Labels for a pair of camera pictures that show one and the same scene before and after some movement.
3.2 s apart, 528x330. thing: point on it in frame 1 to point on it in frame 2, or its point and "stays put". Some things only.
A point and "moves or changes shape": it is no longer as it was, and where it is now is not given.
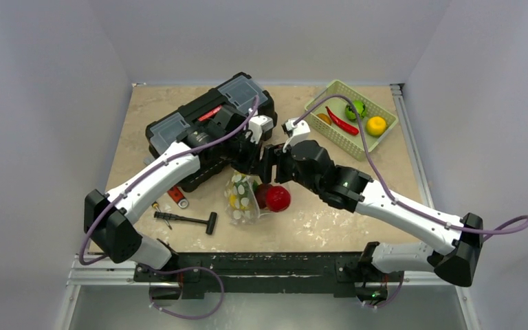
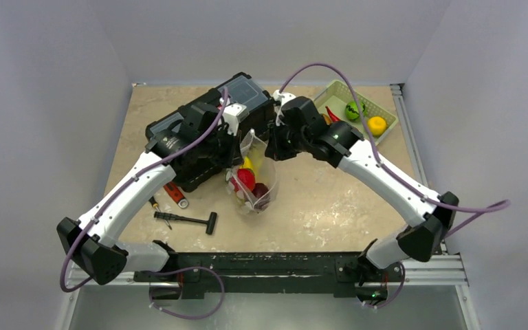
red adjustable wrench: (178, 197) stays put
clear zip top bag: (241, 200) moves or changes shape
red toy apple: (278, 199) to (247, 177)
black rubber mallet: (210, 223) stays put
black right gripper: (280, 164) to (274, 146)
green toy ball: (360, 108) stays put
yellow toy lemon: (376, 126) stays put
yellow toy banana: (234, 203) moves or changes shape
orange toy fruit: (324, 117) stays put
